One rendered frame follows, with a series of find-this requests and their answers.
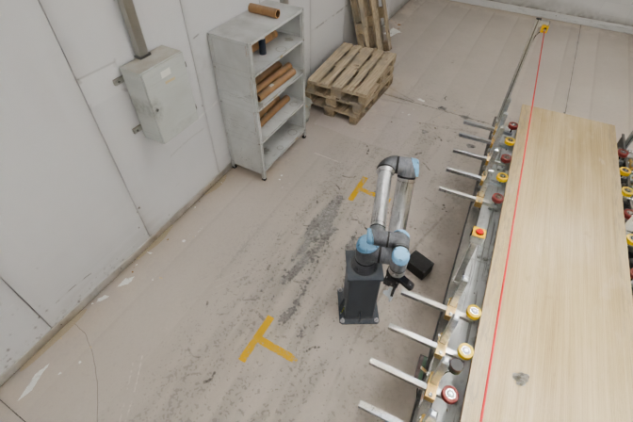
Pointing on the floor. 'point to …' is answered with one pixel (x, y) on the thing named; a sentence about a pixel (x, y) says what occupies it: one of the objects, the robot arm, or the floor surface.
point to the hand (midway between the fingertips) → (395, 292)
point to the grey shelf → (284, 131)
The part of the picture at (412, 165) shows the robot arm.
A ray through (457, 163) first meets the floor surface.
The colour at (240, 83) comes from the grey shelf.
